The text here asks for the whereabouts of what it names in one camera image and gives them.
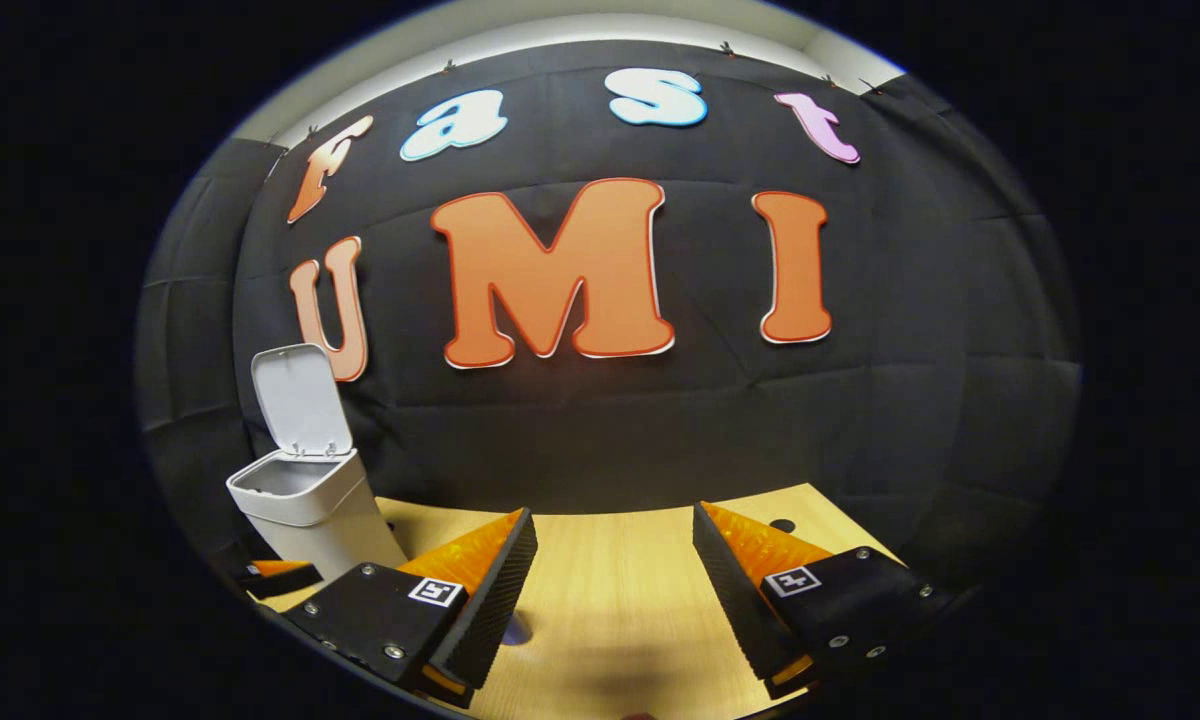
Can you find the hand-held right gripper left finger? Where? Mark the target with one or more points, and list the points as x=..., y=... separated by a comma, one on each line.
x=490, y=610

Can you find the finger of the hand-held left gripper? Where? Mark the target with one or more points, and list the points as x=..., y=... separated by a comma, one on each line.
x=285, y=580

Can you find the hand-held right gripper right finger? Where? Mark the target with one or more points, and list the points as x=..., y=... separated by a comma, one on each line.
x=735, y=600

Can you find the white desktop garbage bin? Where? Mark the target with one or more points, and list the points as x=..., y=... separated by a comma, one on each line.
x=300, y=400

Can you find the wooden desktop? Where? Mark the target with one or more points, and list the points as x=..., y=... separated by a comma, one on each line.
x=620, y=600

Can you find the black backdrop cloth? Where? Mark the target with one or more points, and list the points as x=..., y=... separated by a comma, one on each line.
x=660, y=430

